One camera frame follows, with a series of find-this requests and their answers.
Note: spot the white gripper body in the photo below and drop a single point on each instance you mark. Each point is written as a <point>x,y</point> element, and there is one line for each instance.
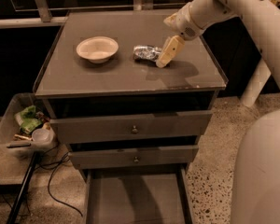
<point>185,24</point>

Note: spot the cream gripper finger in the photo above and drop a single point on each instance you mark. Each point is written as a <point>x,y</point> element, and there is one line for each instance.
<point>170,21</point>
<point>172,46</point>

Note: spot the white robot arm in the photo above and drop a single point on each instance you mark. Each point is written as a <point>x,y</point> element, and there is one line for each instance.
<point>256,181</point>

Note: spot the grey top drawer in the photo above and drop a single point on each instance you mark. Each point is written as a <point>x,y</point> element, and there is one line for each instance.
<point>118,128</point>

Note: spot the grey drawer cabinet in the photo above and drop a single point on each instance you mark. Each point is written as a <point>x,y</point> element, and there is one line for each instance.
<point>73,87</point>

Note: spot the brass top drawer knob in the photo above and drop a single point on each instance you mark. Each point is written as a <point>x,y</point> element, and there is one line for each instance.
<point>134,130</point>

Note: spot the grey middle drawer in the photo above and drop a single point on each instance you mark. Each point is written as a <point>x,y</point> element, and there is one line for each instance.
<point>114,158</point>

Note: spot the grey open bottom drawer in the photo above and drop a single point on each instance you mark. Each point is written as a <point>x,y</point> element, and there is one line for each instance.
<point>138,195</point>

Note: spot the metal window railing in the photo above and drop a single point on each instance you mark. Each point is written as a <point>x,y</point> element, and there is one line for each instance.
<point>84,6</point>

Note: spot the white paper bowl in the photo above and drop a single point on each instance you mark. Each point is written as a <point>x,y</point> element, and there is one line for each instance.
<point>97,49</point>

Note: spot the white diagonal pole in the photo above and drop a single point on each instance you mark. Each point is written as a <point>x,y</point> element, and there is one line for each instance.
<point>256,84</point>

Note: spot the clear plastic cup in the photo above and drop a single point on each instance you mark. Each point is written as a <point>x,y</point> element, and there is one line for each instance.
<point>40,135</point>

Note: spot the green snack bag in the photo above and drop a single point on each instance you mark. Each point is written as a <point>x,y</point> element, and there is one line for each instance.
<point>27,119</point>

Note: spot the clear plastic bin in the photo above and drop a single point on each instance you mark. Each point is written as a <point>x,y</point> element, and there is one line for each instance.
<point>12,139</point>

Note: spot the black metal stand leg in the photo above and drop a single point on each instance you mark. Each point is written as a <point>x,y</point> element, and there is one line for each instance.
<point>23,189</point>

